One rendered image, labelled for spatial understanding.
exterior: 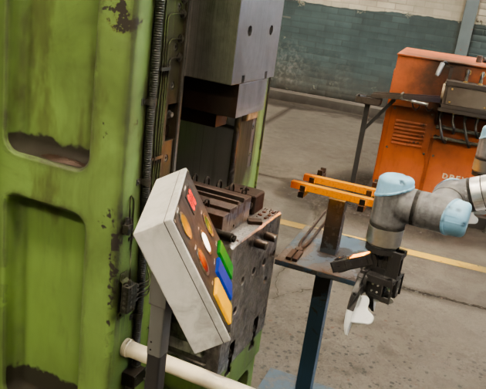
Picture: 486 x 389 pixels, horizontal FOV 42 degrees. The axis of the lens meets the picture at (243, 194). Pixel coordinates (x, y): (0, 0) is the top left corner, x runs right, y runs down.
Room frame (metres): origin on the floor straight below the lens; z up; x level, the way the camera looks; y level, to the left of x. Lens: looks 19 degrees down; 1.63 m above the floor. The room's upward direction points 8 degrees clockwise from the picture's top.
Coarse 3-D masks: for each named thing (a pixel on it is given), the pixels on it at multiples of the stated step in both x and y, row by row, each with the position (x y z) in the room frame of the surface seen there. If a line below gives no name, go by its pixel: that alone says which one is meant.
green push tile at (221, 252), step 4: (220, 240) 1.38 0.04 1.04; (220, 244) 1.36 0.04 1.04; (220, 248) 1.34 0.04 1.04; (224, 248) 1.38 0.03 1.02; (220, 252) 1.32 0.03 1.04; (224, 252) 1.36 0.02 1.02; (220, 256) 1.31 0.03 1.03; (224, 256) 1.34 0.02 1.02; (228, 256) 1.38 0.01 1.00; (224, 260) 1.32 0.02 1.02; (228, 260) 1.36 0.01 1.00; (224, 264) 1.31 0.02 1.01; (228, 264) 1.34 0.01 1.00; (228, 268) 1.33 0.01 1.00; (232, 268) 1.37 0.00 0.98; (228, 272) 1.32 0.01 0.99; (232, 272) 1.34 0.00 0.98
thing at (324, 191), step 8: (296, 184) 2.10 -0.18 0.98; (304, 184) 2.09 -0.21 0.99; (312, 184) 2.10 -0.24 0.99; (312, 192) 2.08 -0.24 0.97; (320, 192) 2.07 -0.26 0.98; (328, 192) 2.06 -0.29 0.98; (336, 192) 2.05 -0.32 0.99; (344, 192) 2.06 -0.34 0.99; (352, 200) 2.03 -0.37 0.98; (368, 200) 2.01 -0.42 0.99
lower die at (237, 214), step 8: (200, 184) 1.93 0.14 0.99; (208, 184) 1.94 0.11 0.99; (200, 192) 1.84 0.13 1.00; (224, 192) 1.86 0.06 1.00; (232, 192) 1.90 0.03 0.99; (216, 200) 1.81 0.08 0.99; (224, 200) 1.81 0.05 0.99; (232, 200) 1.80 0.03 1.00; (248, 200) 1.87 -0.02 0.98; (208, 208) 1.75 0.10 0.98; (216, 208) 1.76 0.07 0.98; (224, 208) 1.75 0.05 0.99; (232, 208) 1.76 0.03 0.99; (240, 208) 1.82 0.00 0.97; (248, 208) 1.88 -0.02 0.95; (216, 216) 1.71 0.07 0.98; (224, 216) 1.71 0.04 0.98; (232, 216) 1.77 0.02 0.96; (240, 216) 1.82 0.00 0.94; (216, 224) 1.71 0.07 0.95; (224, 224) 1.72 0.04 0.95; (232, 224) 1.77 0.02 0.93
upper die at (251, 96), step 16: (192, 80) 1.76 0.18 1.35; (256, 80) 1.81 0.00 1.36; (192, 96) 1.76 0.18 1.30; (208, 96) 1.74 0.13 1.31; (224, 96) 1.72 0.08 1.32; (240, 96) 1.72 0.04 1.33; (256, 96) 1.82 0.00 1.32; (208, 112) 1.74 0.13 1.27; (224, 112) 1.72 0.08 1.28; (240, 112) 1.73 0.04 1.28
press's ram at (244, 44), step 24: (192, 0) 1.71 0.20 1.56; (216, 0) 1.68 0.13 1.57; (240, 0) 1.66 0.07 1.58; (264, 0) 1.79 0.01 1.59; (192, 24) 1.71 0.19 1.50; (216, 24) 1.68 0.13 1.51; (240, 24) 1.67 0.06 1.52; (264, 24) 1.81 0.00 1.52; (192, 48) 1.71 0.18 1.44; (216, 48) 1.68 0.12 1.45; (240, 48) 1.68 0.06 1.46; (264, 48) 1.83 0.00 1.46; (192, 72) 1.70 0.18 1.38; (216, 72) 1.68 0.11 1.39; (240, 72) 1.70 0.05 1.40; (264, 72) 1.86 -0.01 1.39
